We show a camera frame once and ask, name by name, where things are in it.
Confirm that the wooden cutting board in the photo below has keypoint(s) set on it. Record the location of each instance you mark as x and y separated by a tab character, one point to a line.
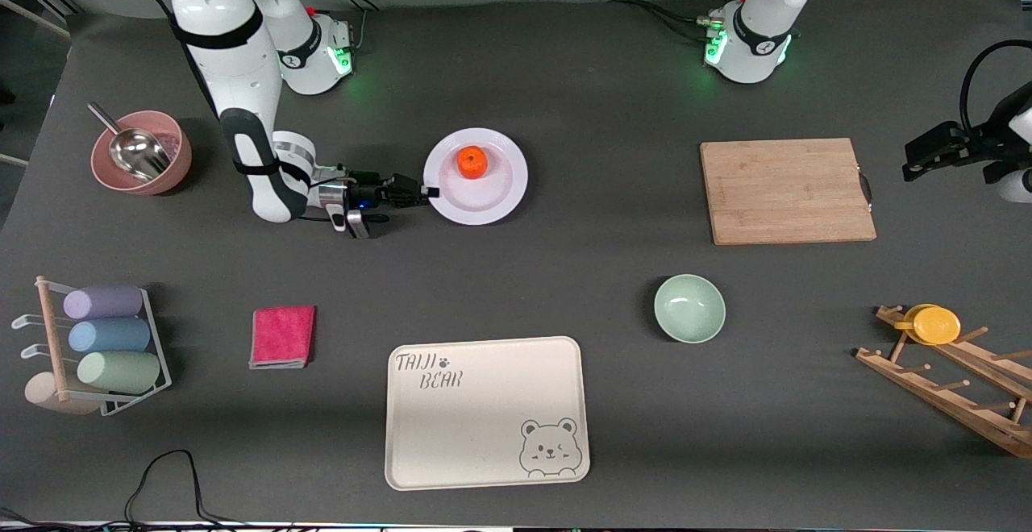
786	189

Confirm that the pink folded cloth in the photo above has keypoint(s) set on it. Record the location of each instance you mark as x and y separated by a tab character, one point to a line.
282	337

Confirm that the orange mandarin fruit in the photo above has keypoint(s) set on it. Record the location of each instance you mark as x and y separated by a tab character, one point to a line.
472	163

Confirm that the purple cup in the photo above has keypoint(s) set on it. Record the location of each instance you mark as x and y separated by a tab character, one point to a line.
105	302

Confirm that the beige bear print tray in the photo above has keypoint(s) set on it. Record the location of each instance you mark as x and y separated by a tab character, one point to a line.
484	427

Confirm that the pink bowl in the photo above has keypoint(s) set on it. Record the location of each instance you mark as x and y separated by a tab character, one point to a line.
181	161

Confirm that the metal scoop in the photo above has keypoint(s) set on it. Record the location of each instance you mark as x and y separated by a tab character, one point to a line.
137	153

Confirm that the beige cup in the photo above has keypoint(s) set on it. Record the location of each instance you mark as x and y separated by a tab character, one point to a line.
40	393

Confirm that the blue cup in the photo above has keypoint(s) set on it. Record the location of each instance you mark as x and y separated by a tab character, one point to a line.
111	335

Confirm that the green cup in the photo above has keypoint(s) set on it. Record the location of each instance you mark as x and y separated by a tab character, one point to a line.
121	372

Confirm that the yellow cup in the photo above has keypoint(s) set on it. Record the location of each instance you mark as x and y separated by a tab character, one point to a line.
935	326

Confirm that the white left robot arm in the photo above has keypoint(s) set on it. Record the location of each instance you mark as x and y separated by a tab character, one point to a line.
766	0

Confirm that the wooden peg drying rack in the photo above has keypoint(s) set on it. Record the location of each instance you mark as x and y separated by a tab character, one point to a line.
935	387

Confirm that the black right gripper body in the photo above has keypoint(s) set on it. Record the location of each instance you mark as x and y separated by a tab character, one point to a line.
370	190

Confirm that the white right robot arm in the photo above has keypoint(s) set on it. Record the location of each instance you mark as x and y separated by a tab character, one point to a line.
234	40

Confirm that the white round plate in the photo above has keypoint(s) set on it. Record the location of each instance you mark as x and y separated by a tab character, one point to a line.
484	201

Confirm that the light green bowl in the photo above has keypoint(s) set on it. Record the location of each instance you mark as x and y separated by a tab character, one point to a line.
689	309

